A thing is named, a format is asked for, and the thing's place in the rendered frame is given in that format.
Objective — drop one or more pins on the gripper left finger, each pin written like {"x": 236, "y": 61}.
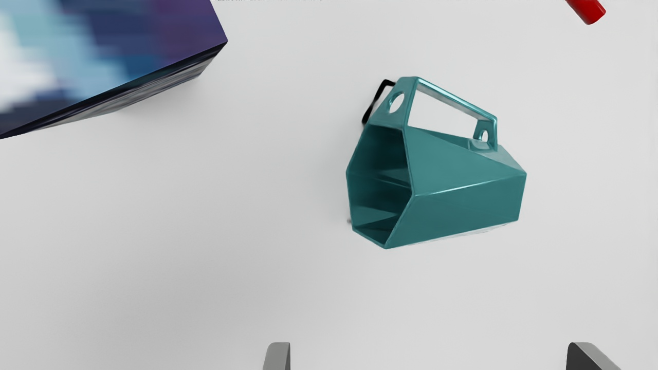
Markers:
{"x": 277, "y": 357}

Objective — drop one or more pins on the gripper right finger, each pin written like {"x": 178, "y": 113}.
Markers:
{"x": 588, "y": 358}

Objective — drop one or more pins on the teal faceted mug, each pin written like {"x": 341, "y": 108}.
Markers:
{"x": 452, "y": 190}

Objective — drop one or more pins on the red cylinder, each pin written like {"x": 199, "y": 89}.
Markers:
{"x": 587, "y": 9}

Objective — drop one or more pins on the blue and purple patterned box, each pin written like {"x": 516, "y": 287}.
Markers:
{"x": 92, "y": 51}

